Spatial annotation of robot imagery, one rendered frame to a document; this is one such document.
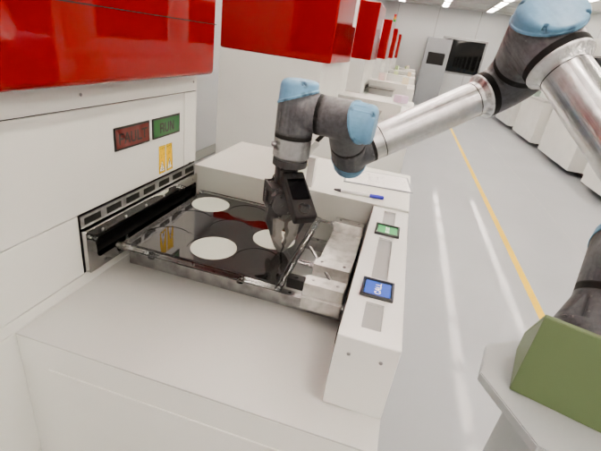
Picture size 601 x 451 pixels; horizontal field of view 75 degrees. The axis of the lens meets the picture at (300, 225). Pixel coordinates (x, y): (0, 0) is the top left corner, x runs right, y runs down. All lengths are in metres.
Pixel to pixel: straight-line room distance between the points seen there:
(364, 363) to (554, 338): 0.33
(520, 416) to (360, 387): 0.29
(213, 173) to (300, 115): 0.49
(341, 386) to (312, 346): 0.14
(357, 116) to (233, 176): 0.53
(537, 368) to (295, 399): 0.42
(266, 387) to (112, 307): 0.35
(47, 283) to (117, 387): 0.24
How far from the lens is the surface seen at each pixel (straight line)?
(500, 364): 0.90
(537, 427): 0.82
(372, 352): 0.60
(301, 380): 0.71
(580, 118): 0.81
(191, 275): 0.91
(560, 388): 0.84
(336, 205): 1.09
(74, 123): 0.82
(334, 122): 0.74
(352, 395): 0.67
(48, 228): 0.82
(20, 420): 0.97
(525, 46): 0.87
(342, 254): 0.96
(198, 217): 1.02
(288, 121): 0.76
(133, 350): 0.76
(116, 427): 0.85
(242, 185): 1.15
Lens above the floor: 1.33
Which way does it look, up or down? 25 degrees down
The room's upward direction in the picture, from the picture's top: 8 degrees clockwise
